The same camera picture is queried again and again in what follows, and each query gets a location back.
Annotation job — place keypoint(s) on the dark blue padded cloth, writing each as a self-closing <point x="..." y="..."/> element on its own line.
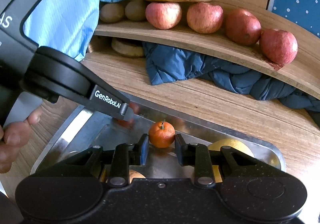
<point x="187" y="66"/>

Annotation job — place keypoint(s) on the light blue hanging garment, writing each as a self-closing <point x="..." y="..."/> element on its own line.
<point x="67" y="9"/>

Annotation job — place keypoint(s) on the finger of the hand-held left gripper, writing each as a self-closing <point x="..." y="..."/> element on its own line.
<point x="110" y="101"/>

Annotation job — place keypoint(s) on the red cherry tomato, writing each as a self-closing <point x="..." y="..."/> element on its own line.
<point x="135" y="108"/>

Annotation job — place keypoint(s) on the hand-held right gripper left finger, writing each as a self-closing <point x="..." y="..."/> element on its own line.
<point x="143" y="149"/>

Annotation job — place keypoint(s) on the dark red apple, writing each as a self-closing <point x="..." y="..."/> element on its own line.
<point x="278" y="46"/>
<point x="242" y="26"/>

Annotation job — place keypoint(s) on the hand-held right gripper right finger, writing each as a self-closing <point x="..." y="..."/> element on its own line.
<point x="179" y="149"/>

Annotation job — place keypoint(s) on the curved wooden shelf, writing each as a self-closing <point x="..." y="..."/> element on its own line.
<point x="300" y="76"/>

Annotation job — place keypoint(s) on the metal tray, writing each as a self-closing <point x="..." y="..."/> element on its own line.
<point x="100" y="134"/>

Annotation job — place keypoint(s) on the yellow lemon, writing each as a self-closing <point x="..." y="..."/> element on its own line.
<point x="232" y="146"/>

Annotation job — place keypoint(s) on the small orange mandarin with stem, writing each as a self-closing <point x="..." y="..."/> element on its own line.
<point x="162" y="134"/>

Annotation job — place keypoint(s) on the pale red apple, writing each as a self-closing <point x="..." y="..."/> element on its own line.
<point x="163" y="15"/>
<point x="205" y="17"/>

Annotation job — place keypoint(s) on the person's left hand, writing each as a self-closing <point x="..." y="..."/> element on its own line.
<point x="15" y="144"/>

